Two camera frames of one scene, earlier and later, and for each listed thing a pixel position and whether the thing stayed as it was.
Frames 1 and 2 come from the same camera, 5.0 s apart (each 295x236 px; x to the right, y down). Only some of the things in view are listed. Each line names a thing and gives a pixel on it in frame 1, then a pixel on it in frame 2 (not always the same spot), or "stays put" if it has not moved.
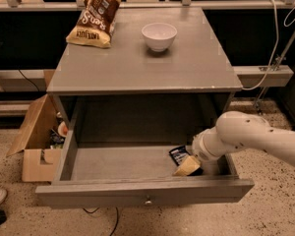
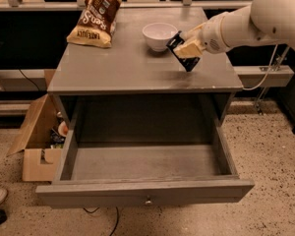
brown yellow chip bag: [97, 19] stays put
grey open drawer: [110, 175] stays put
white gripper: [201, 148] → [210, 36]
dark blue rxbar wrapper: [179, 153] → [187, 63]
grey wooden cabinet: [131, 89] stays put
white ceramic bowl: [159, 35] stays put
